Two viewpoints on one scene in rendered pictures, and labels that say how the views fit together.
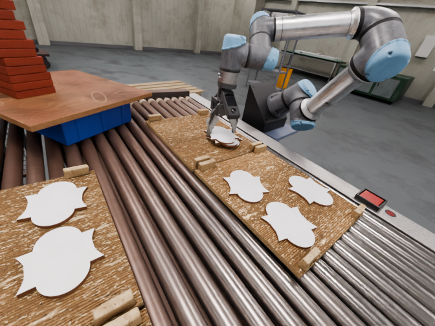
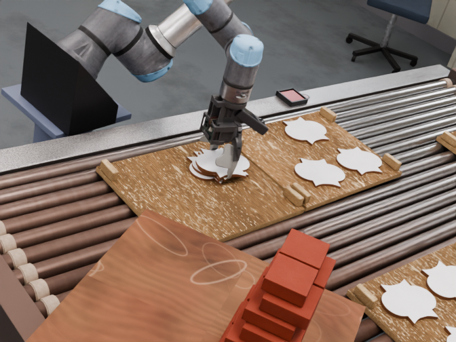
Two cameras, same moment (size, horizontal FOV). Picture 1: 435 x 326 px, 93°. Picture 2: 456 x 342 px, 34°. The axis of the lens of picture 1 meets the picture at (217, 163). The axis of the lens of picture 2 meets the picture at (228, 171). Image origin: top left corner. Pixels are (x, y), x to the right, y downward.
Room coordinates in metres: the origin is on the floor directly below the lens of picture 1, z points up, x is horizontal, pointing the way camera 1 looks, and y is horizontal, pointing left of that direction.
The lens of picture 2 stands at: (0.93, 1.63, 2.03)
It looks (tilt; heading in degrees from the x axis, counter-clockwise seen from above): 33 degrees down; 264
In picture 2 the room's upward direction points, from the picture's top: 16 degrees clockwise
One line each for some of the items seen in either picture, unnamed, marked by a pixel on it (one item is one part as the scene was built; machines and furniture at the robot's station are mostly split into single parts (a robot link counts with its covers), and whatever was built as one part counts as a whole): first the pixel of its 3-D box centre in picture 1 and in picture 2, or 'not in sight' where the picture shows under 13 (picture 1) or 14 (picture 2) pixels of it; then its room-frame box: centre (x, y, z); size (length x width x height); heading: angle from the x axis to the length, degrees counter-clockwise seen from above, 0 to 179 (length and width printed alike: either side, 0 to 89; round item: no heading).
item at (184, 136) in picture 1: (202, 135); (201, 190); (0.82, 0.09, 0.93); 0.41 x 0.35 x 0.02; 43
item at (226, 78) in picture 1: (228, 77); (235, 90); (0.80, 0.02, 1.19); 0.08 x 0.08 x 0.05
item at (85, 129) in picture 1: (74, 110); not in sight; (0.76, 0.61, 0.97); 0.31 x 0.31 x 0.10; 71
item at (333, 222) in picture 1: (276, 191); (313, 156); (0.51, -0.20, 0.93); 0.41 x 0.35 x 0.02; 43
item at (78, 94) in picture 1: (59, 90); (205, 335); (0.79, 0.67, 1.03); 0.50 x 0.50 x 0.02; 71
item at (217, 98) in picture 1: (224, 98); (224, 118); (0.81, 0.02, 1.11); 0.09 x 0.08 x 0.12; 28
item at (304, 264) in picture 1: (310, 258); (391, 161); (0.28, -0.23, 0.95); 0.06 x 0.02 x 0.03; 133
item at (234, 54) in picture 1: (233, 53); (243, 60); (0.80, 0.01, 1.27); 0.09 x 0.08 x 0.11; 98
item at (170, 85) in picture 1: (166, 90); not in sight; (4.36, 1.31, 0.06); 1.37 x 0.94 x 0.12; 141
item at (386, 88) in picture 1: (371, 82); not in sight; (8.71, -5.22, 0.42); 2.12 x 1.93 x 0.83; 49
